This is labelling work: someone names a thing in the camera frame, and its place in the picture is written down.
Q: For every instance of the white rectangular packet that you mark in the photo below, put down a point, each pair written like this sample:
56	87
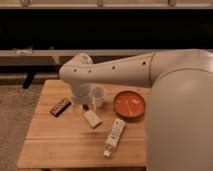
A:
92	118

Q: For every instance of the brown chocolate bar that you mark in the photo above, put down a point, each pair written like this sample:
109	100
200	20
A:
60	107

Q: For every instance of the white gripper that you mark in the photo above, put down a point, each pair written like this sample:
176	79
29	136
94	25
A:
82	94

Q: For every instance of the white plastic cup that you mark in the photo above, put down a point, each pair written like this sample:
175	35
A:
99	93

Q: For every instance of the wooden table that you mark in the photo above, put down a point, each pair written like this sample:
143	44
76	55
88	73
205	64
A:
67	141

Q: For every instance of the small red object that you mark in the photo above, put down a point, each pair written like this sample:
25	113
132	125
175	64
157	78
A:
85	106

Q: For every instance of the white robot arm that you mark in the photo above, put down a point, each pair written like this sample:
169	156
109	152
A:
179	111

